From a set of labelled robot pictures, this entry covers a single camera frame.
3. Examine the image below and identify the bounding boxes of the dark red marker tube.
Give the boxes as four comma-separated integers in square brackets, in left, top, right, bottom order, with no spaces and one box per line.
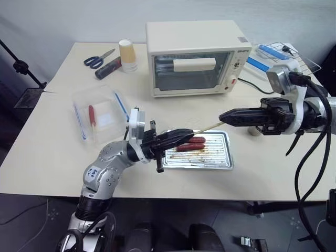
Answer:
[94,56,123,80]

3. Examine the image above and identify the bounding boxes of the red handled tool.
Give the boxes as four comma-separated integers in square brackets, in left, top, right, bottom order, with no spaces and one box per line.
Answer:
[88,105,97,144]

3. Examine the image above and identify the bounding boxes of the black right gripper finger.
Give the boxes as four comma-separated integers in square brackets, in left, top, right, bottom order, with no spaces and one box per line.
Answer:
[219,106,266,118]
[219,115,266,129]

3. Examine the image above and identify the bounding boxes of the thin floor cable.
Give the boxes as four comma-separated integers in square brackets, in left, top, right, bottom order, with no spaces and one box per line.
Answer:
[0,201,50,226]

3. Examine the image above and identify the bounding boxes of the cream toaster oven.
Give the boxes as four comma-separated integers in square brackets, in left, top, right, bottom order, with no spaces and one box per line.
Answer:
[145,20,253,99]

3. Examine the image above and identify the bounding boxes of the metal wire oven rack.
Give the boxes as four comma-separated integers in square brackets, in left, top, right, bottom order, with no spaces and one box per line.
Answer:
[253,41,307,66]

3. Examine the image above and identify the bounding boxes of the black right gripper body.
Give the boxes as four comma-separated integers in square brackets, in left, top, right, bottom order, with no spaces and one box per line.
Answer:
[259,97,297,136]

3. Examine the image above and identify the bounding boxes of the clear plastic container blue latches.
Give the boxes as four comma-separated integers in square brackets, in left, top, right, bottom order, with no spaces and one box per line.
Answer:
[72,83,131,144]

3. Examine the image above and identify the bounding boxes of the thin wooden skewer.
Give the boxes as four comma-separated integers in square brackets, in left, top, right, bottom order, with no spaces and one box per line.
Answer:
[192,122,223,138]

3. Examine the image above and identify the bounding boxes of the red sausage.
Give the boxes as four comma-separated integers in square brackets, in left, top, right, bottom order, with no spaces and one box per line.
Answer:
[175,143,206,152]
[186,136,206,145]

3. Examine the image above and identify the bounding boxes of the stack of paper cups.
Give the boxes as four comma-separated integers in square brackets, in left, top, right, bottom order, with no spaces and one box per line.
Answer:
[118,39,139,74]

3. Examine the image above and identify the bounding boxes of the black box device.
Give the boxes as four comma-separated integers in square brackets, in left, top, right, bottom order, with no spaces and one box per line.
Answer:
[325,188,336,227]

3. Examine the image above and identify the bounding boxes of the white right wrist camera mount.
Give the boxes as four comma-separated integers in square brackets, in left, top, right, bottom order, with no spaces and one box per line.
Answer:
[266,60,308,136]

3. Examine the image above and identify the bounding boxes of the black oven power cable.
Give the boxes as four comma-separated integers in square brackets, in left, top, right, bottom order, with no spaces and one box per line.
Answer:
[237,78,277,95]

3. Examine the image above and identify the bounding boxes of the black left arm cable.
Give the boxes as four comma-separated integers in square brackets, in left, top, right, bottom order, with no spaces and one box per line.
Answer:
[59,211,118,252]

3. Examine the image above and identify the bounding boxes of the small white skewer cup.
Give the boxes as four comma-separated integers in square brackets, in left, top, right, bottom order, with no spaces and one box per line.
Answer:
[247,126,262,138]

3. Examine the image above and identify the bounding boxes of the silver ribbed metal tray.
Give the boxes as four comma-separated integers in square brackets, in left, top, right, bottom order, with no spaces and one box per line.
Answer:
[161,129,235,171]

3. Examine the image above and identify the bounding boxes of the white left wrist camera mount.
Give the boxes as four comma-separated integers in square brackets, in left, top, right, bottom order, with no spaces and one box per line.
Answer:
[128,107,148,163]

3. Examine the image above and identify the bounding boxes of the dark rounded shape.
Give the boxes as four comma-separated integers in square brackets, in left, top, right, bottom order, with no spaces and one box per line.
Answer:
[125,222,156,252]
[188,223,226,252]

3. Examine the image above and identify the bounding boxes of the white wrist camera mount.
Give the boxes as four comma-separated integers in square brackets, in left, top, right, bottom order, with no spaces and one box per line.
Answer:
[128,107,148,163]
[266,60,308,136]

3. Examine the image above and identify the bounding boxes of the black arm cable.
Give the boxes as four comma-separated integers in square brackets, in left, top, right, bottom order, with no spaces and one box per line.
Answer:
[285,71,336,252]
[59,211,118,252]

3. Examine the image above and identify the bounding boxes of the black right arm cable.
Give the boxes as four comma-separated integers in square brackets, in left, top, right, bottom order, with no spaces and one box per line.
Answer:
[285,71,336,252]

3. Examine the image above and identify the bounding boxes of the black table support bar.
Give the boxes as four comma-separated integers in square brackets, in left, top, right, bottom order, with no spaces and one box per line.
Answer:
[246,200,302,216]

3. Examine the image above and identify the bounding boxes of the black tripod stand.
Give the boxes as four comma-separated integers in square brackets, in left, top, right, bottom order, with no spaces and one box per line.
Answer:
[0,38,48,110]

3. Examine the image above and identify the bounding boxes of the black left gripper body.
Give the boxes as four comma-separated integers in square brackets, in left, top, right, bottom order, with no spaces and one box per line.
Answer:
[141,120,169,174]

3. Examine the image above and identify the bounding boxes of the blue handled scissors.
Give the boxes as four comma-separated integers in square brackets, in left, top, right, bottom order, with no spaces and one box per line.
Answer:
[83,48,117,70]

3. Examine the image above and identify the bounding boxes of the metal clamp bracket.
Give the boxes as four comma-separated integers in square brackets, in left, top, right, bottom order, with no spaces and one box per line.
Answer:
[239,235,269,252]

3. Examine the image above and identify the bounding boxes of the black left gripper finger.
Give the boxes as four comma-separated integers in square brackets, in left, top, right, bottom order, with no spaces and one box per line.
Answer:
[158,133,194,154]
[158,128,195,144]

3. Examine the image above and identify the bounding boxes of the clear lidded box blue latches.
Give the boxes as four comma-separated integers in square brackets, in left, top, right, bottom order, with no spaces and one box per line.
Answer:
[245,43,322,82]

